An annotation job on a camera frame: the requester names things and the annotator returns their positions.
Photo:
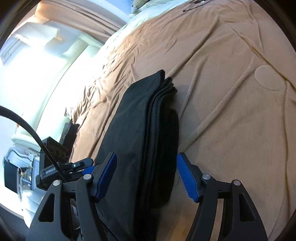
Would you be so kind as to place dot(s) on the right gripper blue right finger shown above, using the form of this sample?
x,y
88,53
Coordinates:
x,y
240,218

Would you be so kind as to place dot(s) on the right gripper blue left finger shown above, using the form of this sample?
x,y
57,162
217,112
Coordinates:
x,y
53,219

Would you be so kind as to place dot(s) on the black pants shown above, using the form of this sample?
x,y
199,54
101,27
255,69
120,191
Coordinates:
x,y
144,135

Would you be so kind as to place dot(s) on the white bedside cabinet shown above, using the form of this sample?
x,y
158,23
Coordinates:
x,y
21,166

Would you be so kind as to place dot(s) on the black cloth at bed edge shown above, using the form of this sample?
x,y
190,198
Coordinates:
x,y
69,134

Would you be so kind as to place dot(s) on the brown bed blanket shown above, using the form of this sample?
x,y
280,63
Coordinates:
x,y
234,70

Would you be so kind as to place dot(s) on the brown curtain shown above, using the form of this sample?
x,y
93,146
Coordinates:
x,y
86,16

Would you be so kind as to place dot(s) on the white bed sheet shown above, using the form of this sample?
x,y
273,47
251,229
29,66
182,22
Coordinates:
x,y
148,11

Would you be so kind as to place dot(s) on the teddy bear plush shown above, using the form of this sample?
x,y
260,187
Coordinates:
x,y
136,5

